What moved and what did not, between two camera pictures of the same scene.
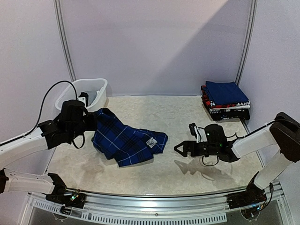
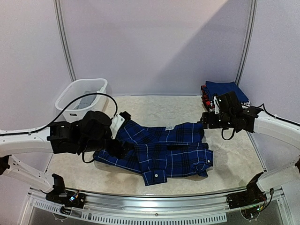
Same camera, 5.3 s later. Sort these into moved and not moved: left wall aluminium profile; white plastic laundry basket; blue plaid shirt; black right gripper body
Moved: blue plaid shirt; black right gripper body
Not moved: white plastic laundry basket; left wall aluminium profile
